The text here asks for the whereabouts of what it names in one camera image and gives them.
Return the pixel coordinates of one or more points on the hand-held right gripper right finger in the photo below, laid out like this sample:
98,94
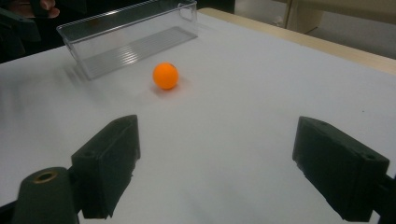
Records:
339,168

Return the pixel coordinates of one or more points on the orange ball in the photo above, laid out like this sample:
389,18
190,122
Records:
165,75

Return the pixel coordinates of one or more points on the clear plastic container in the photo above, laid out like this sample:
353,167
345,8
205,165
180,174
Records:
140,49

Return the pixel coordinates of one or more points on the white table sheet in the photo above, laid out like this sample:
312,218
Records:
218,140

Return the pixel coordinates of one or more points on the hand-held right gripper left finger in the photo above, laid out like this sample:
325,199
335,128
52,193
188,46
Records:
106,161

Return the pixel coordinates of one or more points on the beige wooden shelf unit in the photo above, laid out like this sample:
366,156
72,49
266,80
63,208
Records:
342,9

